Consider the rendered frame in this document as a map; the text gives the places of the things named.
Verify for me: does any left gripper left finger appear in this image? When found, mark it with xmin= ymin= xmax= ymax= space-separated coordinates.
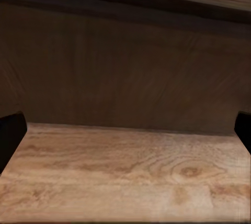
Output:
xmin=0 ymin=112 xmax=27 ymax=175

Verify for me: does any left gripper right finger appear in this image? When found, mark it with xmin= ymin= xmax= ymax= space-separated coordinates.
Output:
xmin=234 ymin=112 xmax=251 ymax=154

